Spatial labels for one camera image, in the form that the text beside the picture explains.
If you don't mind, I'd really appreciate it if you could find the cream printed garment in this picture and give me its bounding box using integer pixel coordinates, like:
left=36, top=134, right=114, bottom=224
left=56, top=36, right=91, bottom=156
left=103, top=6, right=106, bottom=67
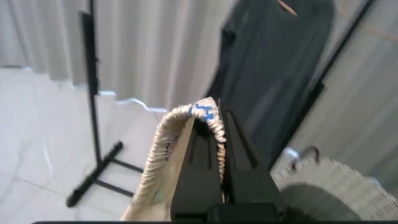
left=120, top=96, right=227, bottom=222

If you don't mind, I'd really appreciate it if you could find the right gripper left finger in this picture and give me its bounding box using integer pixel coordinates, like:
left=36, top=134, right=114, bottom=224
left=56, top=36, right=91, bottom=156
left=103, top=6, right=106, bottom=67
left=170, top=119, right=222, bottom=218

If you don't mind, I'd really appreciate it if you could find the white curtain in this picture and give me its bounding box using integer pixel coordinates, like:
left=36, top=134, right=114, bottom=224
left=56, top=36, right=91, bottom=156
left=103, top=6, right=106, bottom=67
left=0, top=0, right=398, bottom=194

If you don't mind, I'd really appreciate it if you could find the black clothes rack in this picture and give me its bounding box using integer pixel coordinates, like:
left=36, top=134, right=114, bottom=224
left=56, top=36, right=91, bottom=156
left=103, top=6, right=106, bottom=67
left=65, top=0, right=377, bottom=208

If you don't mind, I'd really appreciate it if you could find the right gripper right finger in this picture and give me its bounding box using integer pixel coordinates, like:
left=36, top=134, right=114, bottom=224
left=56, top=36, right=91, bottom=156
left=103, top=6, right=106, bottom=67
left=217, top=98, right=287, bottom=218

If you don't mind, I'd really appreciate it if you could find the white laundry basket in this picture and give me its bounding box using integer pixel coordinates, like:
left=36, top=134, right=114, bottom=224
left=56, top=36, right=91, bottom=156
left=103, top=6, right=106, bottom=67
left=270, top=146, right=398, bottom=222

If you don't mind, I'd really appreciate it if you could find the dark grey shirt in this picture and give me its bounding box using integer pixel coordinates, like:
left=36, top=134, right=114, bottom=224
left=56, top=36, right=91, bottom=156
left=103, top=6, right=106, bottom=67
left=205, top=0, right=335, bottom=169

